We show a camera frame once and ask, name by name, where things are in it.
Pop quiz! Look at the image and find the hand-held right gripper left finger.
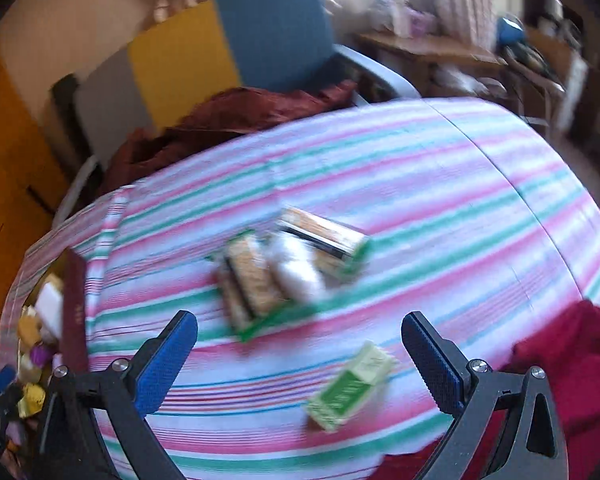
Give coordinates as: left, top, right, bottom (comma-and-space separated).
39, 310, 199, 480

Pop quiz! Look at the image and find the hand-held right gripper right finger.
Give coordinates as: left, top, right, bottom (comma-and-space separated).
401, 311, 568, 480

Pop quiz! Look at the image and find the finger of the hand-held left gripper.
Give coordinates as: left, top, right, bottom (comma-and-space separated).
0, 366, 26, 426

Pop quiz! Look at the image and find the green white carton box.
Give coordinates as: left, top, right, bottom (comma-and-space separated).
304, 341, 397, 433

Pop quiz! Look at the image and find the green cardboard tray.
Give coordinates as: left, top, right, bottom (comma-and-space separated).
211, 207, 372, 345

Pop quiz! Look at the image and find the gold metal tin box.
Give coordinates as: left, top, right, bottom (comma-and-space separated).
0, 249, 91, 461

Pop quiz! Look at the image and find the yellow crumpled item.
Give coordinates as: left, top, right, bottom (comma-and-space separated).
22, 382, 48, 418

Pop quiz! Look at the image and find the person's red clothing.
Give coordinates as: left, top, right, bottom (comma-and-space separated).
380, 300, 600, 480

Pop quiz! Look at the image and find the striped pink green bedsheet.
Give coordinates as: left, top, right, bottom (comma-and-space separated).
0, 97, 600, 480

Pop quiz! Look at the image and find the wooden wardrobe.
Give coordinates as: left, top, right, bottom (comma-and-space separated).
0, 35, 71, 281

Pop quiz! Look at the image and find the maroon cloth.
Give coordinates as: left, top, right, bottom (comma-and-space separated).
97, 80, 358, 196

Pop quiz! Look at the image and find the grey yellow blue sofa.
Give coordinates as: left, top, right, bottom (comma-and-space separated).
50, 0, 421, 226

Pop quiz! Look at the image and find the wooden side table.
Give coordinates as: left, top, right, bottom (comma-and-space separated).
355, 30, 508, 101

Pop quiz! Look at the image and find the small pink box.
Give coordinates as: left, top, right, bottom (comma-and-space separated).
407, 10, 438, 36

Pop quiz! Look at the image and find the blue round object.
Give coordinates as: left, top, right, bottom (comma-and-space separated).
497, 16, 526, 46

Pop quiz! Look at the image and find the white appliance box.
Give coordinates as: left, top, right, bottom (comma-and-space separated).
375, 0, 411, 36

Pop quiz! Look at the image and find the patterned pink curtain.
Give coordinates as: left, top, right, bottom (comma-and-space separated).
422, 0, 501, 53

